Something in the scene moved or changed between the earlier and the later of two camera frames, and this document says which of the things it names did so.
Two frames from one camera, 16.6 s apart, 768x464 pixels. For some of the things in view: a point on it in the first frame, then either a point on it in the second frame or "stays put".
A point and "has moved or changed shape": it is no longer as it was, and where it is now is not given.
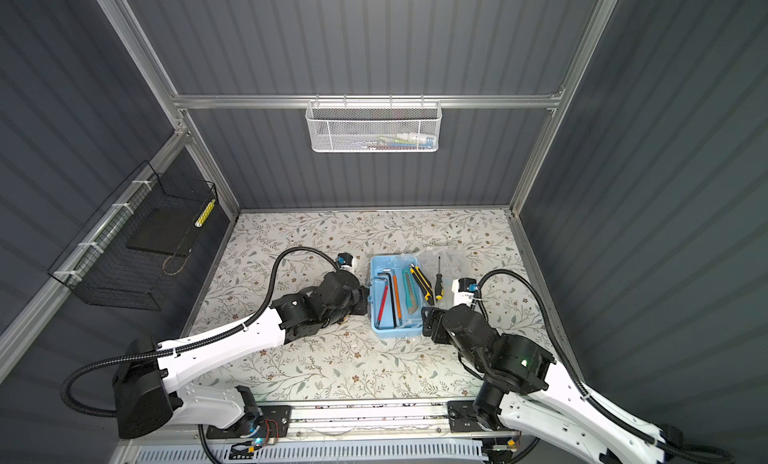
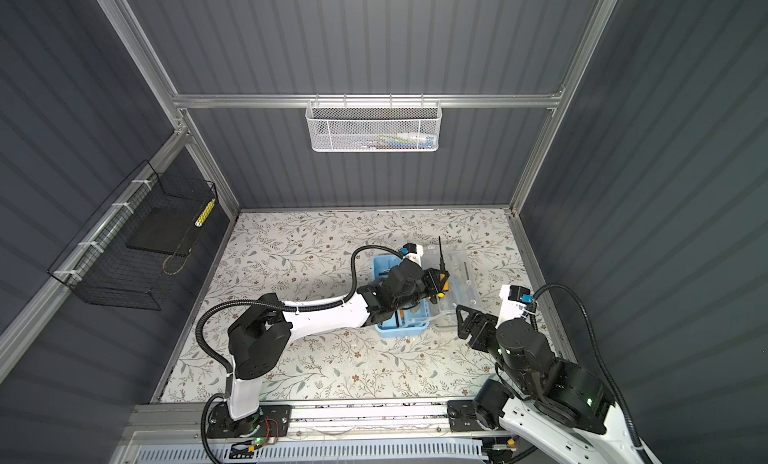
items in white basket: [401, 141] stays put
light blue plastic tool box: [396, 300] stays put
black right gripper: [432, 315] -> [485, 323]
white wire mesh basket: [366, 126] stays put
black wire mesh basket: [133, 249] stays put
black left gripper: [361, 296] -> [434, 285]
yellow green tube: [205, 213] stays put
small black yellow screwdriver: [439, 288] has moved or changed shape
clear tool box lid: [454, 264] stays put
